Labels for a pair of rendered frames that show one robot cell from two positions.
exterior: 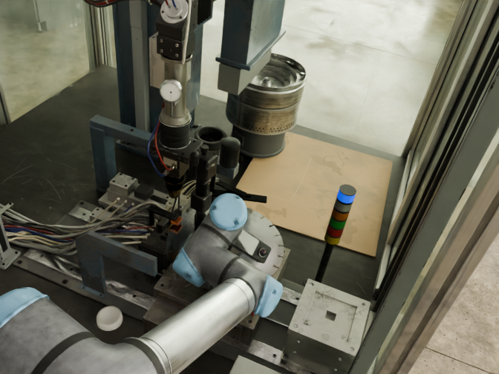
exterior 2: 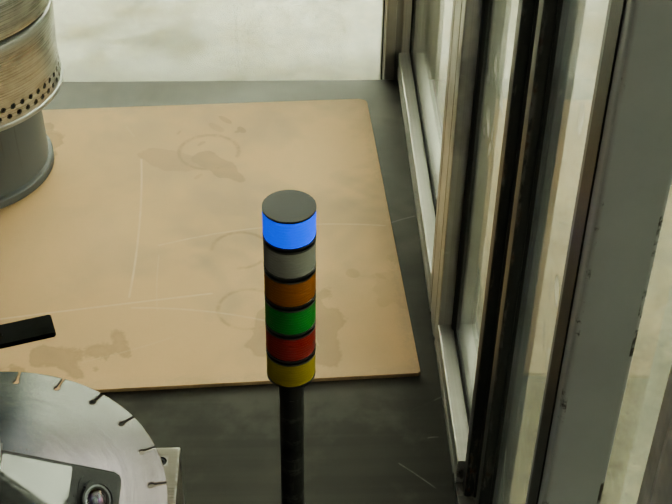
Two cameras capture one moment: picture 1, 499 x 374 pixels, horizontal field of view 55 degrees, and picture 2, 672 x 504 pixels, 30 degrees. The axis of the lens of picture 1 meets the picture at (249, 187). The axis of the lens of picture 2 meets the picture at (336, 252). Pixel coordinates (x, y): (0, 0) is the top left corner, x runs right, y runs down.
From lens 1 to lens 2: 0.25 m
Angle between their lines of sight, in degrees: 15
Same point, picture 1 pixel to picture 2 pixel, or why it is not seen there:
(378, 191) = (358, 189)
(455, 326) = not seen: hidden behind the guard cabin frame
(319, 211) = (221, 304)
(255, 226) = (45, 421)
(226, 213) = not seen: outside the picture
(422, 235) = (603, 254)
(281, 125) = (21, 91)
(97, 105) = not seen: outside the picture
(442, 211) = (647, 151)
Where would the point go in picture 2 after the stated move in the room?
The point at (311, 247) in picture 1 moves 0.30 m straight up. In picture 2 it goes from (236, 415) to (225, 200)
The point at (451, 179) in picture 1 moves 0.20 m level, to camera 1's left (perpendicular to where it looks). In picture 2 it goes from (647, 27) to (183, 103)
